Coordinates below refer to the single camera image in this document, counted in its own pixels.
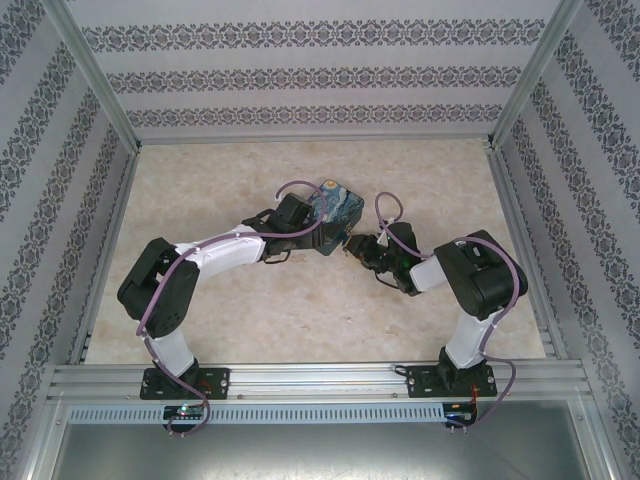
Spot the starry night tin box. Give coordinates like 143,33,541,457
308,178,365,257

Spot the grey sheet metal panel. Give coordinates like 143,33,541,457
22,399,619,480

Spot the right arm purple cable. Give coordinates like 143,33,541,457
373,191,523,434

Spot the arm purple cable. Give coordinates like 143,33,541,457
135,181,329,438
373,191,523,434

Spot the aluminium frame side rail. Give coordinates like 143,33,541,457
484,142,571,360
67,142,144,366

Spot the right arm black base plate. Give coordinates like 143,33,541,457
405,364,499,399

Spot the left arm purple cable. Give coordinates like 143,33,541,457
135,181,329,438

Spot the aluminium mounting rail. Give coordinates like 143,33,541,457
47,360,595,402

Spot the slotted grey cable duct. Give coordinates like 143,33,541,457
66,402,448,425

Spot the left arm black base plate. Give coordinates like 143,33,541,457
139,367,232,402

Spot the aluminium frame post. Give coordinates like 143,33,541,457
41,0,145,154
485,0,587,151

